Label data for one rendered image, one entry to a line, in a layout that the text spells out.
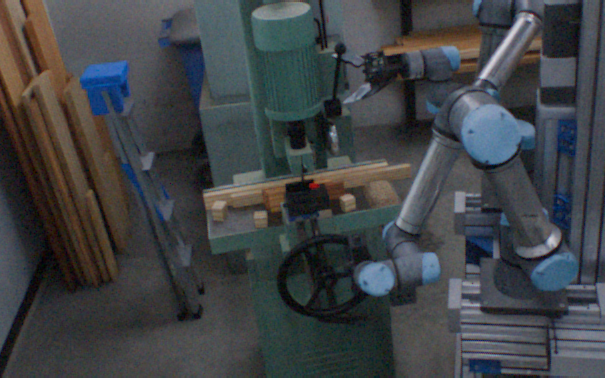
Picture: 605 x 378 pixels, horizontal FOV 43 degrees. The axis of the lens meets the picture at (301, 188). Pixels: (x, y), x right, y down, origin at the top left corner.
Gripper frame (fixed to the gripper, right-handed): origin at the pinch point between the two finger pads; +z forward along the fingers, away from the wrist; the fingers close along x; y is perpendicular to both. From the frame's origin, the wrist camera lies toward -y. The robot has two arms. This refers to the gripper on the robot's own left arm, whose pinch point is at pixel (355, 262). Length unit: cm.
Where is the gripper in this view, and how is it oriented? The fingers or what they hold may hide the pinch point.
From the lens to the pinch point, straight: 214.6
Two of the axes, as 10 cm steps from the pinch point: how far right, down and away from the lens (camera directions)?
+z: -0.7, 0.3, 10.0
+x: 9.8, -1.8, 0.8
